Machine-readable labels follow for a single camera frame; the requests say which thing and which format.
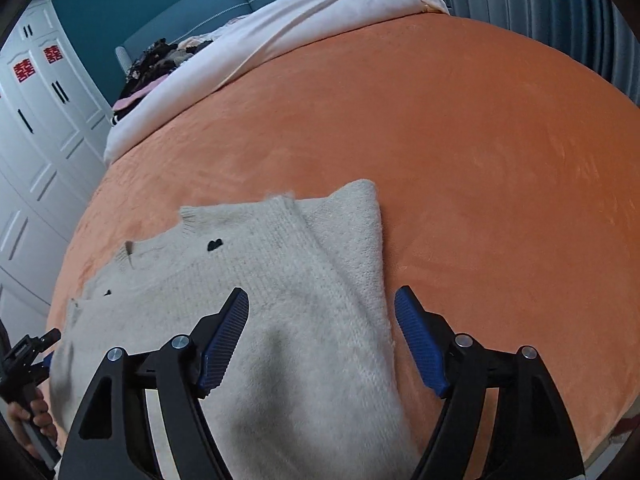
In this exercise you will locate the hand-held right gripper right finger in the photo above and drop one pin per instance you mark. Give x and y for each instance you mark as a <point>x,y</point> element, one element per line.
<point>417,340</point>

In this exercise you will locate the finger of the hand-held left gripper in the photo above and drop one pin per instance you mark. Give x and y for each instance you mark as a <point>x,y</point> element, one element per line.
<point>42,338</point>

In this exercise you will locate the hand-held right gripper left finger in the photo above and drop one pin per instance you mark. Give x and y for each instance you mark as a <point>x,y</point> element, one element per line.
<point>227,332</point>

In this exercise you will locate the beige knit sweater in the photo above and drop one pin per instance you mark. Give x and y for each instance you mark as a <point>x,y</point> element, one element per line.
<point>280,310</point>

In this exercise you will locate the pile of dark clothes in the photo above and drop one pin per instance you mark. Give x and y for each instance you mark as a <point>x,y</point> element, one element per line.
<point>155,62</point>

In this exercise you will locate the person's left hand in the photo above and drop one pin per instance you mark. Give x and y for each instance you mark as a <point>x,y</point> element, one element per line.
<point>35,412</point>

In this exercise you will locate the white wardrobe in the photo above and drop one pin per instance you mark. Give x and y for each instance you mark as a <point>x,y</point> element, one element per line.
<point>40,160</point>

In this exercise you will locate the orange fleece blanket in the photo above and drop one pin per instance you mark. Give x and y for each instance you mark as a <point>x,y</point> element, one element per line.
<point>475,170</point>

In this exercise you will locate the red paper decal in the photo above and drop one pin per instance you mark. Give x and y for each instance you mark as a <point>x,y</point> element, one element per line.
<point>51,54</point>
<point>22,71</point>

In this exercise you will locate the pale pink duvet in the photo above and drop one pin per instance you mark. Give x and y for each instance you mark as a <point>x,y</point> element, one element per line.
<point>280,35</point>

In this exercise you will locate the grey-blue curtain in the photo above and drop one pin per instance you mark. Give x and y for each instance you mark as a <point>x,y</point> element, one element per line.
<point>540,5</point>

